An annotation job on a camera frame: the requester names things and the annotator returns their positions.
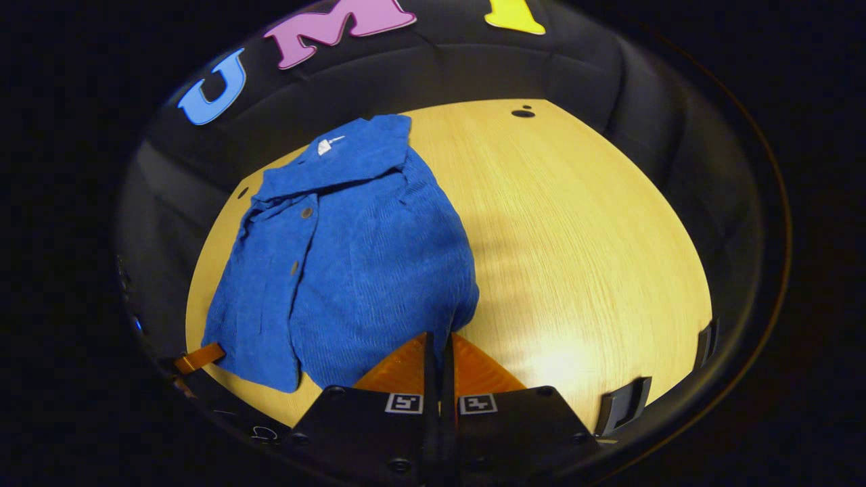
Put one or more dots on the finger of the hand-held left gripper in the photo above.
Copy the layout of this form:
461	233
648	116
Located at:
199	358

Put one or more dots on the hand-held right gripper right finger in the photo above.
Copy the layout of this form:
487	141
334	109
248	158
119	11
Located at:
521	433

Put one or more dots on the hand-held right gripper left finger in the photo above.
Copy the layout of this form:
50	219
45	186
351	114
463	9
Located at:
365	433

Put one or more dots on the black table edge clamp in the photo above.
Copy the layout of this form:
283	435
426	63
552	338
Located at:
705	345
619	406

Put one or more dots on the black backdrop cloth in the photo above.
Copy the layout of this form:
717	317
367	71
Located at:
433	67

